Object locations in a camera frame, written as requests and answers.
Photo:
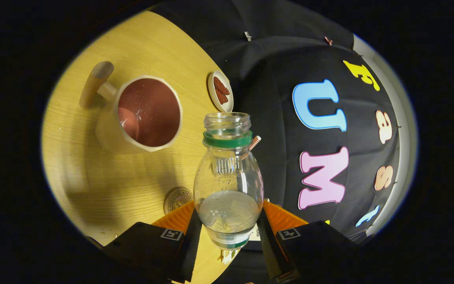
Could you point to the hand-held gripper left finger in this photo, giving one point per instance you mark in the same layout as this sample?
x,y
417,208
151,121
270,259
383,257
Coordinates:
x,y
189,252

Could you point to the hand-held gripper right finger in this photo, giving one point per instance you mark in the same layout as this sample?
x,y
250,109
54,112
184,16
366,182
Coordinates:
x,y
270,252

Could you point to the clear plastic juice bottle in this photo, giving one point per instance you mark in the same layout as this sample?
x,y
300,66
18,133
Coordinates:
x,y
229,217

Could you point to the round cork coaster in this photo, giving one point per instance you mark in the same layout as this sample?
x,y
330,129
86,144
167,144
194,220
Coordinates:
x,y
175,199

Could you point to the red striped straw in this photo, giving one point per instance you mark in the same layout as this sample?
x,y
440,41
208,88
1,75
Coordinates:
x,y
255,142

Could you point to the wooden table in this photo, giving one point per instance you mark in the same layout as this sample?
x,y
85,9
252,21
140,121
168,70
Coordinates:
x,y
93,177

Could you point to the black backdrop cloth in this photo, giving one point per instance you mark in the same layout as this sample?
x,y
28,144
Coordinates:
x,y
282,118

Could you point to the small white round plate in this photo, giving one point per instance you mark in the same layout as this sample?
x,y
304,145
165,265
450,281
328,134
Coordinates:
x,y
211,88

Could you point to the silver clip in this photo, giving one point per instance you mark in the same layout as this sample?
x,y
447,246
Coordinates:
x,y
248,36

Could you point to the pink clip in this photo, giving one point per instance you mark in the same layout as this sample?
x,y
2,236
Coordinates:
x,y
328,40

